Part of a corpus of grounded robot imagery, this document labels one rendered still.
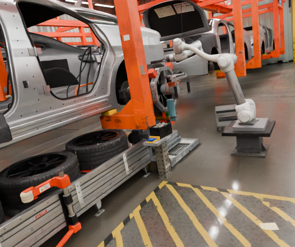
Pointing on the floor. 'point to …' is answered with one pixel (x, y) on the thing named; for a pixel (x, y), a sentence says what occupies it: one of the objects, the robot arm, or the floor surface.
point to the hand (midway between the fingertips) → (153, 62)
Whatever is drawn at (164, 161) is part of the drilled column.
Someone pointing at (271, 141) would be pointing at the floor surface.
